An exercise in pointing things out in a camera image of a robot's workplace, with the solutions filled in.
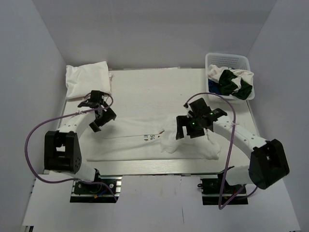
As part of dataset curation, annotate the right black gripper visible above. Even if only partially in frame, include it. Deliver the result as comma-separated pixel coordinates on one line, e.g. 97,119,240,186
176,115,205,140

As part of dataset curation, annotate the white graphic t shirt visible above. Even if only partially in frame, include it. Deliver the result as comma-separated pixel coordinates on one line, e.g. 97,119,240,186
80,115,221,162

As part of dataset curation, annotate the dark green white t shirt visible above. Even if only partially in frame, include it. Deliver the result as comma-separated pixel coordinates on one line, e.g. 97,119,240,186
207,64,254,100

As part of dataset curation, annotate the white plastic laundry basket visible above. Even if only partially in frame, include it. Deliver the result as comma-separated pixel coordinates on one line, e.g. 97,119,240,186
205,53,255,103

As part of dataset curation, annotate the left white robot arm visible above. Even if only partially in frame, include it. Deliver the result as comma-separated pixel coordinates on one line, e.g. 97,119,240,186
44,90,116,193

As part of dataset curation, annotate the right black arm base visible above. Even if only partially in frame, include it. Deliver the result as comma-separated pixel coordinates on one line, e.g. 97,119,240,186
197,175,248,205

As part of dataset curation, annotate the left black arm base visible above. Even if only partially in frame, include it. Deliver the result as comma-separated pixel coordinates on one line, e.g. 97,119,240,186
70,176,122,203

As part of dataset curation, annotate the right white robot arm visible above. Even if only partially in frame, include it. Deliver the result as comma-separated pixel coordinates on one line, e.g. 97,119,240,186
176,98,290,193

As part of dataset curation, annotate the blue t shirt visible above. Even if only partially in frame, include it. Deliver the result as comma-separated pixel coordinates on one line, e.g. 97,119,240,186
208,80,221,95

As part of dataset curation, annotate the folded white t shirt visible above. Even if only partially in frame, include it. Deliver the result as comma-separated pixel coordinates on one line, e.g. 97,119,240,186
65,61,112,100

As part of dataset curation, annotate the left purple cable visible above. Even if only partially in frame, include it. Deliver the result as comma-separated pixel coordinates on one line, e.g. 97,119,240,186
25,95,119,203

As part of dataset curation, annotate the purple cable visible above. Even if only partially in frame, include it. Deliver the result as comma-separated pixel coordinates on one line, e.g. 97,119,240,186
183,93,258,210
25,95,119,203

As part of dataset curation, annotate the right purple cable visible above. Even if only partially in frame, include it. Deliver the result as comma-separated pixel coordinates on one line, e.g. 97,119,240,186
183,93,258,210

